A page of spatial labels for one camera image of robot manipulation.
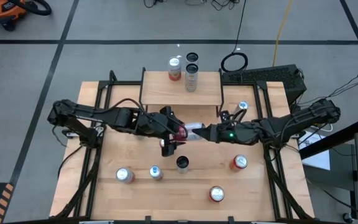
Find blue silver Red Bull can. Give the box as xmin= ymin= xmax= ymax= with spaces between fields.
xmin=149 ymin=165 xmax=164 ymax=182

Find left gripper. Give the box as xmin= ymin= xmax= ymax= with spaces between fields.
xmin=137 ymin=105 xmax=188 ymax=158

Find black vacuum hose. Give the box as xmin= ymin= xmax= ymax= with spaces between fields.
xmin=9 ymin=0 xmax=53 ymax=17

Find tall silver can black lid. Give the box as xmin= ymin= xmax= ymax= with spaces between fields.
xmin=185 ymin=63 xmax=200 ymax=93
xmin=185 ymin=52 xmax=200 ymax=66
xmin=176 ymin=155 xmax=190 ymax=175

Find black aluminium table frame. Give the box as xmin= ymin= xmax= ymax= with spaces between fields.
xmin=51 ymin=70 xmax=315 ymax=224

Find black desk beam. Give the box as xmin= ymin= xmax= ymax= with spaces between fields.
xmin=299 ymin=118 xmax=358 ymax=161

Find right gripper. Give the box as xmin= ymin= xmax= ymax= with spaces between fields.
xmin=194 ymin=120 xmax=262 ymax=146

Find black cable with coil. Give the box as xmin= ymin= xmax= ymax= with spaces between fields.
xmin=220 ymin=0 xmax=249 ymax=73

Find black perforated computer case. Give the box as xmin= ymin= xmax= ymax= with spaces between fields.
xmin=221 ymin=64 xmax=308 ymax=105

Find dark blue patterned slim can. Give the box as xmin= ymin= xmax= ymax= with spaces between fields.
xmin=233 ymin=100 xmax=250 ymax=118

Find wooden shelf black metal legs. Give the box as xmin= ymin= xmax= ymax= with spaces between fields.
xmin=138 ymin=67 xmax=225 ymax=118

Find white paper sheet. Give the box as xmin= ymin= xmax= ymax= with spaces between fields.
xmin=297 ymin=132 xmax=331 ymax=171

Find yellow cable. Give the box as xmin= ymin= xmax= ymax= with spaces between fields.
xmin=272 ymin=0 xmax=293 ymax=68

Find white cable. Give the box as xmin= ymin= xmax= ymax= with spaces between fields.
xmin=314 ymin=123 xmax=334 ymax=133

